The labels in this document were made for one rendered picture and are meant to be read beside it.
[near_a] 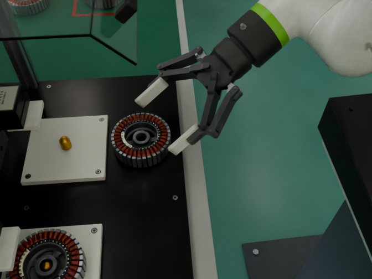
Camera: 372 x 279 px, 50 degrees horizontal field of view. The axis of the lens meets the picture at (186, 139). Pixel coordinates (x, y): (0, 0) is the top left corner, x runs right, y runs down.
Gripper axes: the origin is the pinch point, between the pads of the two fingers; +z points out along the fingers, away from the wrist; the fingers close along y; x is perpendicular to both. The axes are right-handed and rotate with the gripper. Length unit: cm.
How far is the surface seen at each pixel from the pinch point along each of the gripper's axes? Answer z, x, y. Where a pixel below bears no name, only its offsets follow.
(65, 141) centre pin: 15.0, 7.7, 5.2
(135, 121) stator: 3.4, 1.0, 3.3
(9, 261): 23.0, 21.1, -16.7
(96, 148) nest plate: 12.1, 3.4, 2.7
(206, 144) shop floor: 5, -91, 42
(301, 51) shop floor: -61, -129, 70
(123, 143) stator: 7.0, 3.1, -0.5
